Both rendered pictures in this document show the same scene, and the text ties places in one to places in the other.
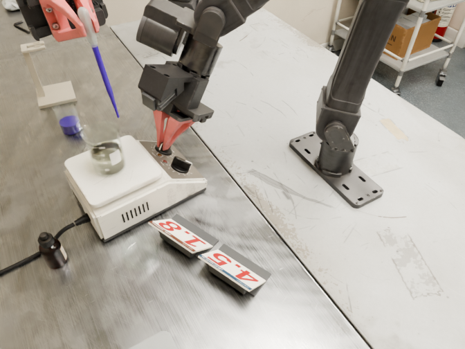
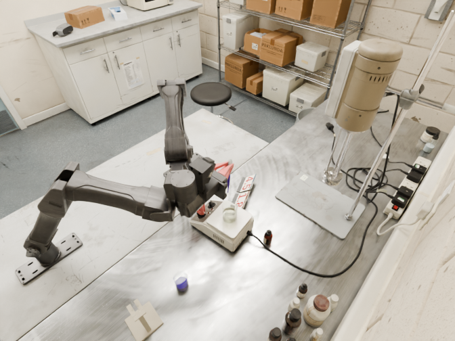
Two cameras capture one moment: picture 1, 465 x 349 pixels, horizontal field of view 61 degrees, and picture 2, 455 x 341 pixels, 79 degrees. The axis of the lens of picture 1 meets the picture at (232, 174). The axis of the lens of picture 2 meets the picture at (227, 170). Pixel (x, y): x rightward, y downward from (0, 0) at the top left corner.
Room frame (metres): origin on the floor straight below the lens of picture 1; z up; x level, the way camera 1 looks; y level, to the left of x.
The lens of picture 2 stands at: (0.61, 0.73, 1.77)
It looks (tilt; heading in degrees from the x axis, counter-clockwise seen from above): 45 degrees down; 254
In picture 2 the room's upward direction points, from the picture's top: straight up
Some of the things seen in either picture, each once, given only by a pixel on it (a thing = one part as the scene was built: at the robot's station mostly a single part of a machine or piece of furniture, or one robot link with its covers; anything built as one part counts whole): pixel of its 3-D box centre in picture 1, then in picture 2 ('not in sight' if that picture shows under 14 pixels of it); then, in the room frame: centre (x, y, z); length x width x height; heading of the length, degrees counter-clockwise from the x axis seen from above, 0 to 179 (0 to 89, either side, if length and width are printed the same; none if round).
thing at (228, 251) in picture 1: (235, 265); (246, 183); (0.31, -0.01, 0.92); 0.09 x 0.06 x 0.04; 54
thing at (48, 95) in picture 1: (47, 70); (139, 314); (0.76, 0.41, 0.96); 0.08 x 0.08 x 0.13; 25
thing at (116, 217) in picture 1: (132, 180); (223, 222); (0.46, 0.17, 0.94); 0.22 x 0.13 x 0.08; 128
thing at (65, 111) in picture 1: (68, 118); (181, 281); (0.64, 0.34, 0.93); 0.04 x 0.04 x 0.06
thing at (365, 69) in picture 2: not in sight; (357, 87); (0.06, 0.15, 1.40); 0.15 x 0.11 x 0.24; 121
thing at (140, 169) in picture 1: (113, 168); (229, 218); (0.44, 0.19, 0.98); 0.12 x 0.12 x 0.01; 37
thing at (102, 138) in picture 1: (104, 149); (229, 212); (0.44, 0.20, 1.02); 0.06 x 0.05 x 0.08; 77
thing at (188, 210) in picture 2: not in sight; (189, 201); (0.58, 0.27, 1.22); 0.07 x 0.06 x 0.07; 37
